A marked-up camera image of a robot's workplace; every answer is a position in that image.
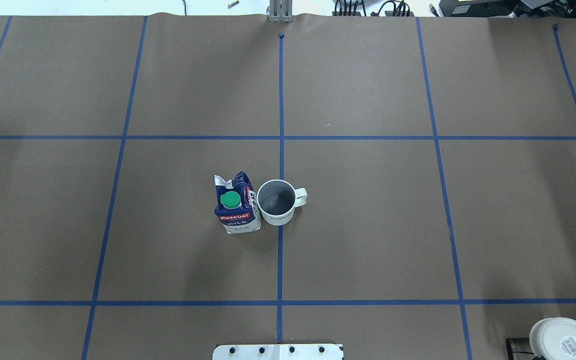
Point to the white mug with handle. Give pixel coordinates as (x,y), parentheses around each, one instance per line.
(278,200)

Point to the blue white milk carton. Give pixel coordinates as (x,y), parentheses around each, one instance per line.
(236,204)

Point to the white cup on rack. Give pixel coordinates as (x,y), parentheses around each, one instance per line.
(554,338)

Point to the aluminium frame post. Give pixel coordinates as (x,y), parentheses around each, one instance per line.
(280,11)

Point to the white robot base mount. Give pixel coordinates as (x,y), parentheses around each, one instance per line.
(279,351)

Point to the black wire cup rack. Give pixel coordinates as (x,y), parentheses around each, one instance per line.
(518,348)

